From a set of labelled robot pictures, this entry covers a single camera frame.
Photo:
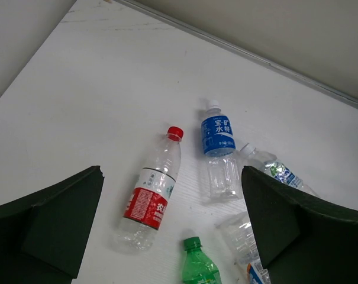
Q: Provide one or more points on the red label water bottle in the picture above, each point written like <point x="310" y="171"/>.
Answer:
<point x="147" y="204"/>

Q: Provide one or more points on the aluminium table edge rail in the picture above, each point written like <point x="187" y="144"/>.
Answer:
<point x="249" y="55"/>

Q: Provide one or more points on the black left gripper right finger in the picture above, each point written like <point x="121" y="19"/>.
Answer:
<point x="300" y="238"/>

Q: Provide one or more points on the crushed clear water bottle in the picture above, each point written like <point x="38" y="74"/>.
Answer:
<point x="238" y="235"/>

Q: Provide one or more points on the blue label water bottle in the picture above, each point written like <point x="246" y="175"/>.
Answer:
<point x="219" y="148"/>

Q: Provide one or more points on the green-blue label clear bottle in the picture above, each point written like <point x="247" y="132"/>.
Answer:
<point x="269" y="164"/>

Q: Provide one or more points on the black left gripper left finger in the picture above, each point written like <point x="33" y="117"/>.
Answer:
<point x="43" y="235"/>

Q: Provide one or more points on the green plastic bottle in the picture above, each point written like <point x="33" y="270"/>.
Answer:
<point x="198" y="267"/>

